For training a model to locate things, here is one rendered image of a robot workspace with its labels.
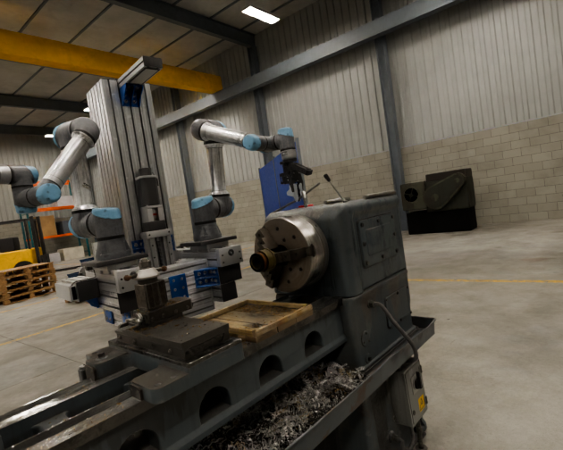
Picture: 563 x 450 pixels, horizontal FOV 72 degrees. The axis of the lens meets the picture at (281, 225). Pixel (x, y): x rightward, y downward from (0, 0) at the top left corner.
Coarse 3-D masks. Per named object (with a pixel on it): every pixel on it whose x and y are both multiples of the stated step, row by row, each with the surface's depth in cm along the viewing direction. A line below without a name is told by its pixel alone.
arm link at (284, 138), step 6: (282, 132) 186; (288, 132) 186; (276, 138) 188; (282, 138) 186; (288, 138) 186; (276, 144) 189; (282, 144) 187; (288, 144) 186; (294, 144) 188; (282, 150) 187
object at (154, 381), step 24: (96, 360) 116; (120, 360) 117; (144, 360) 112; (168, 360) 103; (192, 360) 99; (216, 360) 104; (240, 360) 110; (144, 384) 94; (168, 384) 93; (192, 384) 97
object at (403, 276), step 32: (384, 288) 180; (352, 320) 159; (384, 320) 178; (352, 352) 161; (384, 352) 174; (384, 384) 179; (352, 416) 170; (384, 416) 176; (320, 448) 184; (352, 448) 172; (384, 448) 173
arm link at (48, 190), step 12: (84, 120) 168; (72, 132) 164; (84, 132) 164; (96, 132) 169; (72, 144) 160; (84, 144) 163; (60, 156) 156; (72, 156) 158; (60, 168) 153; (72, 168) 158; (48, 180) 149; (60, 180) 152; (36, 192) 145; (48, 192) 145; (60, 192) 150; (36, 204) 150
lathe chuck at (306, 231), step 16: (272, 224) 160; (288, 224) 154; (304, 224) 155; (256, 240) 167; (288, 240) 155; (304, 240) 150; (320, 240) 155; (320, 256) 153; (288, 272) 158; (304, 272) 152; (320, 272) 157; (288, 288) 159
